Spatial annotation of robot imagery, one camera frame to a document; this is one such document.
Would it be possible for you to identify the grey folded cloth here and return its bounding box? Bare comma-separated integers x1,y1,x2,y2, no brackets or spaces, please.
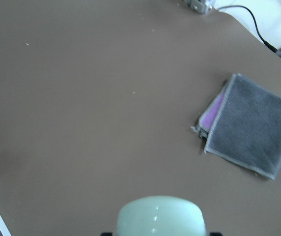
191,73,281,180

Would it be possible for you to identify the black power cable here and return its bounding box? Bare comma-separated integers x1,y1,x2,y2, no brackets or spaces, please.
216,5,279,52

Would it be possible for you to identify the green plastic cup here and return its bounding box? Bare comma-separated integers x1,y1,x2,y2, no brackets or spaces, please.
115,196,207,236

